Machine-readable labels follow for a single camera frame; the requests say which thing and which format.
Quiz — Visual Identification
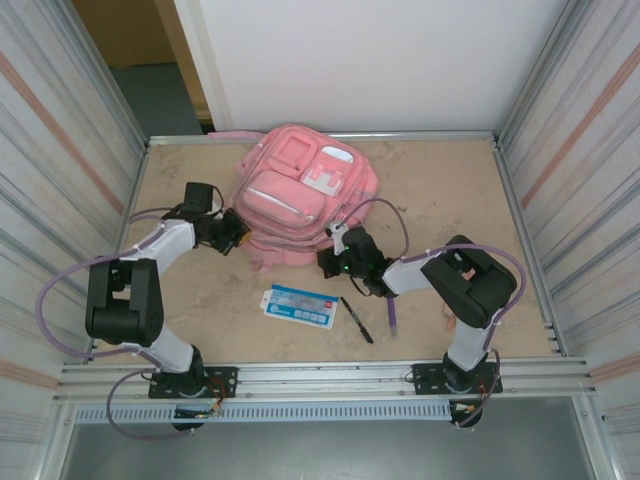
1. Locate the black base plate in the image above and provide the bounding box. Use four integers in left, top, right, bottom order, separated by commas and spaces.
410, 362, 504, 397
148, 366, 240, 400

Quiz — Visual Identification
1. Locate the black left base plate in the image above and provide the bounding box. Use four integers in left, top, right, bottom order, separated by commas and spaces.
148, 366, 240, 400

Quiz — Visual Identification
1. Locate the slotted grey cable duct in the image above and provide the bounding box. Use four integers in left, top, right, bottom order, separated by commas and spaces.
72, 402, 454, 425

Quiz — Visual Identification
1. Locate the pink backpack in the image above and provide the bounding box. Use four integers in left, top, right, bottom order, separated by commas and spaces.
207, 124, 381, 274

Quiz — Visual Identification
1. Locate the aluminium frame post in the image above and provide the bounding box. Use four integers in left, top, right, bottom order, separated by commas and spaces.
62, 0, 151, 146
497, 0, 589, 144

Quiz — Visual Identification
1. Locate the small circuit board with wires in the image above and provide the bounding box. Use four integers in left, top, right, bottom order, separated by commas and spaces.
173, 405, 224, 420

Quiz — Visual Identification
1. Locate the aluminium table edge rail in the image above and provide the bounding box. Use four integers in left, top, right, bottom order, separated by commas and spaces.
492, 139, 569, 357
84, 142, 151, 362
146, 130, 497, 147

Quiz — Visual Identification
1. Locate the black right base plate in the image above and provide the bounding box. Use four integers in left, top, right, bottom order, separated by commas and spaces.
410, 362, 504, 397

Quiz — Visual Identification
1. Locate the black pen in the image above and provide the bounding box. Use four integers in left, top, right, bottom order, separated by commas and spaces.
340, 296, 375, 345

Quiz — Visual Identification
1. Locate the brown board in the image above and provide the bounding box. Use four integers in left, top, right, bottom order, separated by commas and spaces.
69, 0, 214, 121

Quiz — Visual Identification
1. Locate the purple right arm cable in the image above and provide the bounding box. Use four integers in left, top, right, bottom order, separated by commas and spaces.
339, 197, 526, 431

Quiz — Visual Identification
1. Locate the blue white stationery package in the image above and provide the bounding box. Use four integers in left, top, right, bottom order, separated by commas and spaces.
260, 283, 341, 330

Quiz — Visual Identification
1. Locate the grey metal shelf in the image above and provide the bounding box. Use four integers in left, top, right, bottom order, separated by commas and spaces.
62, 423, 596, 480

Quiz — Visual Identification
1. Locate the long aluminium mounting rail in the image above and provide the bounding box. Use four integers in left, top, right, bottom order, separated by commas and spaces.
52, 355, 599, 403

